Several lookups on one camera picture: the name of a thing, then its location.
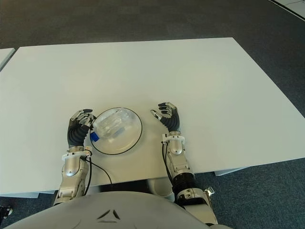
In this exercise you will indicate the neighbouring white table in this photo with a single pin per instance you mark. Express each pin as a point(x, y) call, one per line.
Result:
point(4, 56)

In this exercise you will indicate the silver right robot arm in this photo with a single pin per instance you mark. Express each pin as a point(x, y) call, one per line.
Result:
point(176, 148)

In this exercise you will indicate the grey robot torso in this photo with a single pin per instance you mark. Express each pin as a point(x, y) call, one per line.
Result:
point(107, 210)

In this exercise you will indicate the white black-rimmed plate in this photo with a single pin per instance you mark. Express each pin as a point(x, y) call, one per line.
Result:
point(133, 133)

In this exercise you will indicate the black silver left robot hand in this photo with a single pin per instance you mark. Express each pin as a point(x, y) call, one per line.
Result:
point(76, 136)

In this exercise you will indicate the black wheeled stand base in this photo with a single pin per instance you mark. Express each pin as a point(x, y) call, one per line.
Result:
point(6, 211)

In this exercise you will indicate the black frame with silver clip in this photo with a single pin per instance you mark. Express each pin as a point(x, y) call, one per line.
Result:
point(209, 190)

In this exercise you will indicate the clear blue-capped water bottle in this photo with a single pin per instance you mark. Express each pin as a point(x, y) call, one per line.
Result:
point(109, 125)

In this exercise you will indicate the white robot waist part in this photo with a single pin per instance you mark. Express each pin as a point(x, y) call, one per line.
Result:
point(157, 186)

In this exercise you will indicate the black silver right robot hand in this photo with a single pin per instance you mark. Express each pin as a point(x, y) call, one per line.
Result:
point(172, 121)

